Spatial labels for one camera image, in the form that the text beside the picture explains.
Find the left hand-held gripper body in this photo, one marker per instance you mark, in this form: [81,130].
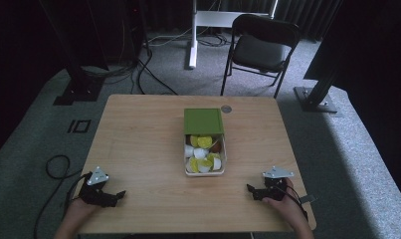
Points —
[92,194]

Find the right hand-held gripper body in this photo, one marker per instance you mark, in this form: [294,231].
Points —
[275,186]

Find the person's left hand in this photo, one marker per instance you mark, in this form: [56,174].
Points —
[79,207]

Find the person's right hand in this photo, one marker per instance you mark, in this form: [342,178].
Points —
[289,207]

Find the grey metal clip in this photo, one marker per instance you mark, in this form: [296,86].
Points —
[308,199]

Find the white drawer tray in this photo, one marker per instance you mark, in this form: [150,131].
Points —
[204,173]

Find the brown capsule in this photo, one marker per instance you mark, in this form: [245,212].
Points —
[216,146]

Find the pile of yellow white capsules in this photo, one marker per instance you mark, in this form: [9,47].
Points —
[201,153]

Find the green box sleeve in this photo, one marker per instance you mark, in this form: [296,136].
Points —
[203,120]

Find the small round coin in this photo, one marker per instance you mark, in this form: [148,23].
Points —
[226,109]

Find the black metal stand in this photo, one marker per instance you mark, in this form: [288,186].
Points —
[80,86]
[315,99]

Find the black folding chair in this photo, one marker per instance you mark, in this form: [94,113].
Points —
[261,53]

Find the white desk frame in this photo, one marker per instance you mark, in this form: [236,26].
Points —
[195,33]

